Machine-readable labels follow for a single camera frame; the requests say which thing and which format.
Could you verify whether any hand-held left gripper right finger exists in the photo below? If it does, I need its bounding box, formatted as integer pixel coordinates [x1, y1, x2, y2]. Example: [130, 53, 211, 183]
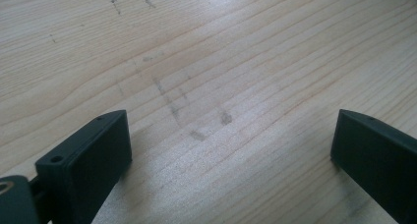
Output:
[329, 108, 417, 224]

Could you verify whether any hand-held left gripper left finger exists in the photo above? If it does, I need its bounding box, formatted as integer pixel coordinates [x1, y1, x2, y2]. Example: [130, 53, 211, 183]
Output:
[34, 109, 134, 224]

